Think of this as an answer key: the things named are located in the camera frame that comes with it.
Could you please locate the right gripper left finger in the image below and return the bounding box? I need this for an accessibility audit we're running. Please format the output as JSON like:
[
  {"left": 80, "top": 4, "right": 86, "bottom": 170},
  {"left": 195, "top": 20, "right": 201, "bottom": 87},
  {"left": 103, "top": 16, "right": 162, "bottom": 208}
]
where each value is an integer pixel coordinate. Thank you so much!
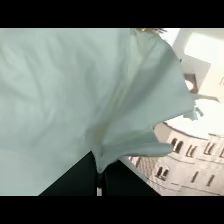
[{"left": 39, "top": 150, "right": 100, "bottom": 197}]

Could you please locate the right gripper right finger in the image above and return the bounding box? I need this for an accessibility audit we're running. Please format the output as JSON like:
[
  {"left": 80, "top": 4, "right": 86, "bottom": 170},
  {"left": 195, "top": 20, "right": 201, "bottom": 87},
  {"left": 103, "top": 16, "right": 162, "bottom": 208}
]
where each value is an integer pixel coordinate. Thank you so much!
[{"left": 101, "top": 159, "right": 161, "bottom": 197}]

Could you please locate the pale green shirt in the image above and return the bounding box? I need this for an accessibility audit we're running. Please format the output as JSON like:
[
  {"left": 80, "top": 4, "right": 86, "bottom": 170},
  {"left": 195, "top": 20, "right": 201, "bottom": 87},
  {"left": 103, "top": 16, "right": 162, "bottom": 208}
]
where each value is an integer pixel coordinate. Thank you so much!
[{"left": 0, "top": 28, "right": 205, "bottom": 197}]

